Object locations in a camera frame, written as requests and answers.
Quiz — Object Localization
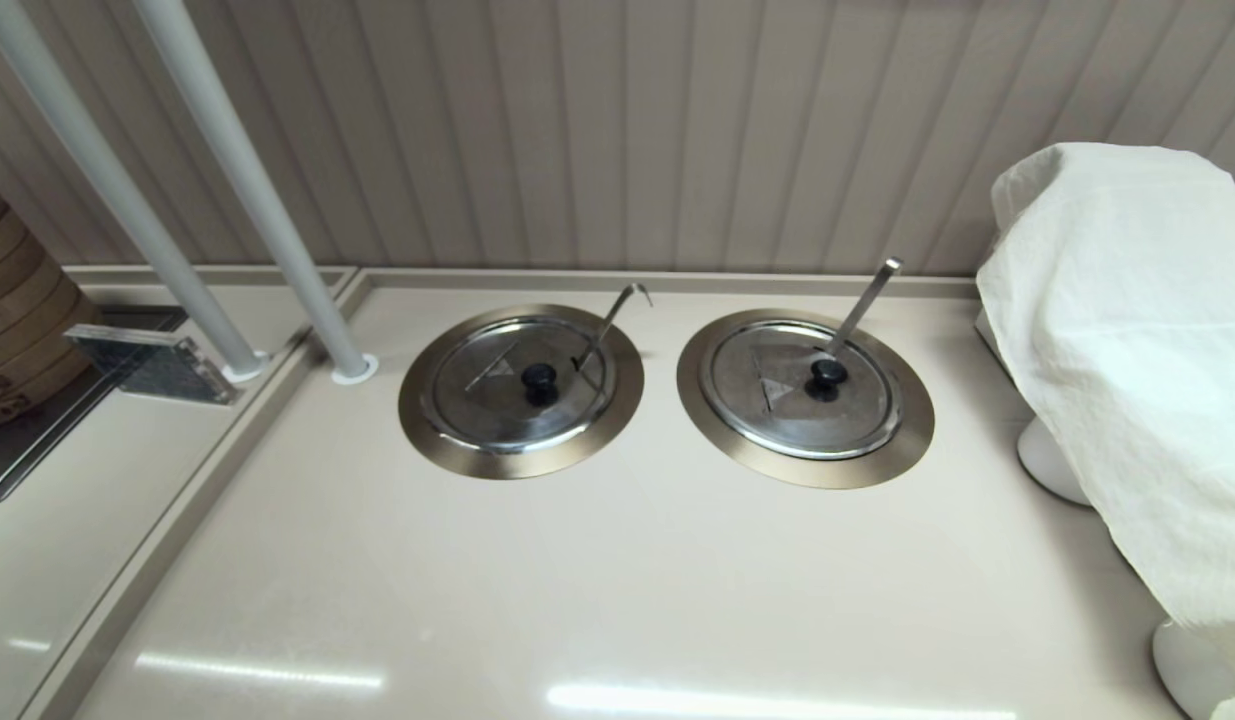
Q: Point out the white cloth cover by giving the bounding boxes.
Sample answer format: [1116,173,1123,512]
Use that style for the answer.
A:
[975,142,1235,691]

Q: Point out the steel counter ring, hook ladle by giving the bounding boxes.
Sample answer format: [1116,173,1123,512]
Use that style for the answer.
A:
[397,303,646,481]

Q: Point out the steel ladle with flat handle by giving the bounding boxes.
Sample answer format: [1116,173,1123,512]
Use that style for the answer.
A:
[825,258,906,357]

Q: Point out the steel ladle with hooked handle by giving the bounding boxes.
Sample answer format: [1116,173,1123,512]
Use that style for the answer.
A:
[574,282,654,373]

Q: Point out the steel lid, flat-ladle pot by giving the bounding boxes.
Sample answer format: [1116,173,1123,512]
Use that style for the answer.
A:
[699,319,906,461]

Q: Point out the bamboo steamer stack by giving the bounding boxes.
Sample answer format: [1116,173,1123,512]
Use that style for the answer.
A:
[0,165,103,436]

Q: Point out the steel lid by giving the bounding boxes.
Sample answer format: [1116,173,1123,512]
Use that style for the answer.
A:
[699,319,906,461]
[423,316,614,456]

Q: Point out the white round appliance base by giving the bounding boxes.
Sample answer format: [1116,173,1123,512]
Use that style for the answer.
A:
[1152,620,1235,720]
[1017,415,1094,507]

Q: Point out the thin white support pole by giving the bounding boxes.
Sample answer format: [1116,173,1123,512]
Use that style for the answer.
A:
[0,0,265,376]

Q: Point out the thick white support pole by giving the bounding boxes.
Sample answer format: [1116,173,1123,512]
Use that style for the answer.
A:
[132,0,370,373]

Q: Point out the steel counter ring, flat ladle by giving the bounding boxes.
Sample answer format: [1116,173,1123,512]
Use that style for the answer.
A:
[676,308,938,491]

